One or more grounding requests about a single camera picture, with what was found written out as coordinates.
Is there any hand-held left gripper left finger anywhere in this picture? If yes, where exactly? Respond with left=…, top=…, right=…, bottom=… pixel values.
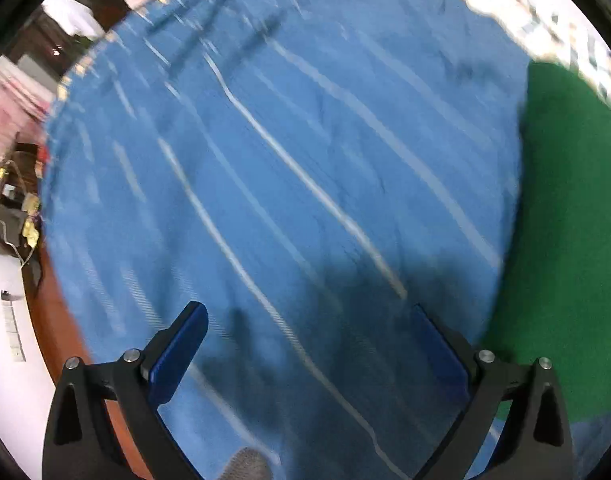
left=43, top=301, right=209, bottom=480

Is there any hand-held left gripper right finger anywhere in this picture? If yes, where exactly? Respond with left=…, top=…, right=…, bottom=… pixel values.
left=413, top=304, right=575, bottom=480

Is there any green and cream varsity jacket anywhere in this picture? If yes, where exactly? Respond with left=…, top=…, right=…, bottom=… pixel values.
left=480, top=60, right=611, bottom=421

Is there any grey fuzzy cloth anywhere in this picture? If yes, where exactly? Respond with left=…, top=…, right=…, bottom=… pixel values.
left=220, top=447, right=275, bottom=480

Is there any white power strip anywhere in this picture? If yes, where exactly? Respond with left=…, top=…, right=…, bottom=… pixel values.
left=0, top=289, right=27, bottom=363

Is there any blue striped bedsheet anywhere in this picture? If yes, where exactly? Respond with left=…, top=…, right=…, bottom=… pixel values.
left=38, top=0, right=593, bottom=480

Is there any plaid blanket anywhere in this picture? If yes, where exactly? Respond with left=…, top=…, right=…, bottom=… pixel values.
left=400, top=0, right=611, bottom=101

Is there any dark box with cables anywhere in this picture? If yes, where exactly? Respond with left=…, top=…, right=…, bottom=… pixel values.
left=0, top=142, right=49, bottom=271

